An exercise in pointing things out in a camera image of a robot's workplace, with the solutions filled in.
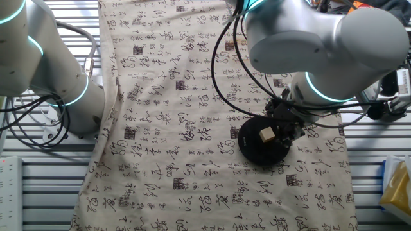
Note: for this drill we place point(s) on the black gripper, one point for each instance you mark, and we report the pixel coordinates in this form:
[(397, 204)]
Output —
[(287, 118)]

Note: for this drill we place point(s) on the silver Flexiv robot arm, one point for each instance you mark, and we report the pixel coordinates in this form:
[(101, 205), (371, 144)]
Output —
[(321, 41)]

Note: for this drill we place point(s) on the black round scale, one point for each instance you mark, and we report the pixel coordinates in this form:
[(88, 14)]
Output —
[(253, 150)]

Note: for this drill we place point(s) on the black computer mouse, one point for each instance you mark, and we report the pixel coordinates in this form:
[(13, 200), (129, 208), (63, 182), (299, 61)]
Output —
[(390, 85)]

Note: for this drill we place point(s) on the beige calligraphy print tablecloth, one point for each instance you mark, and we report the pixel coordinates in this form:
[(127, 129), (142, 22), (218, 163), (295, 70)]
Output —
[(160, 160)]

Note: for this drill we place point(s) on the white power strip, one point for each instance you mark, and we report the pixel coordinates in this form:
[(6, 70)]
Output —
[(9, 192)]

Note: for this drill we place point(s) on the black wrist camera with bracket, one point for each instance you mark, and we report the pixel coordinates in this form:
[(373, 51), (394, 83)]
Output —
[(375, 110)]

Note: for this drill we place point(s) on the small camera on clamp stand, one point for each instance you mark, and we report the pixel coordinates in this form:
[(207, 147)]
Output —
[(398, 110)]

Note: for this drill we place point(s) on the silver depth camera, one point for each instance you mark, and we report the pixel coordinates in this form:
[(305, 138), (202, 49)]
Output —
[(404, 81)]

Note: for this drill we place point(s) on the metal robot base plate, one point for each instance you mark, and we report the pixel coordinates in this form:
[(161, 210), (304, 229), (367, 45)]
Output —
[(53, 131)]

